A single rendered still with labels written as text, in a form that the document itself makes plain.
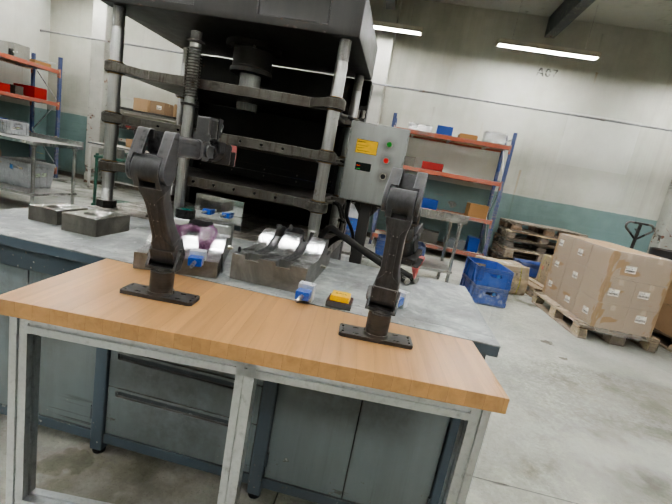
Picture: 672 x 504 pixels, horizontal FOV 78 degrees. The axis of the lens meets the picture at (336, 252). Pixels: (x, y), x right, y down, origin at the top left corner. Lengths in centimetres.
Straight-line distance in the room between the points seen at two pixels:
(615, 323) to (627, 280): 44
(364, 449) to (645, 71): 833
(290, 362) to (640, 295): 433
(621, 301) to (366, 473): 374
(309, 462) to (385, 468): 27
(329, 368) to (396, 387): 16
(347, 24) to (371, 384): 162
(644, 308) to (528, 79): 476
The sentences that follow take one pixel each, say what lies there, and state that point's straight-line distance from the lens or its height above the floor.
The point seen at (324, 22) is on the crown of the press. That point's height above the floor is 185.
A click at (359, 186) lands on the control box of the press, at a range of 216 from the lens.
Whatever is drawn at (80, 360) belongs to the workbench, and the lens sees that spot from 185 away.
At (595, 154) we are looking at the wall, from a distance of 870.
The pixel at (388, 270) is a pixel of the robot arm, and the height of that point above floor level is 100.
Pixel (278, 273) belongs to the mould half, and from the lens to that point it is 138.
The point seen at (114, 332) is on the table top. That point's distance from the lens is 109.
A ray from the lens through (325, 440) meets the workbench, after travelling 158.
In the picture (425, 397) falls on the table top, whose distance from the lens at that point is 101.
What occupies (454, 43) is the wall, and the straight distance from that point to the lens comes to 839.
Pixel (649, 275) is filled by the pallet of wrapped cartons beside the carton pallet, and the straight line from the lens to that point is 498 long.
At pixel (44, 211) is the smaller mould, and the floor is 85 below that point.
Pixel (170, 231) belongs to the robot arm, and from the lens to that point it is 115.
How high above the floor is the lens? 123
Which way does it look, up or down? 12 degrees down
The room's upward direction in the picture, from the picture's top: 10 degrees clockwise
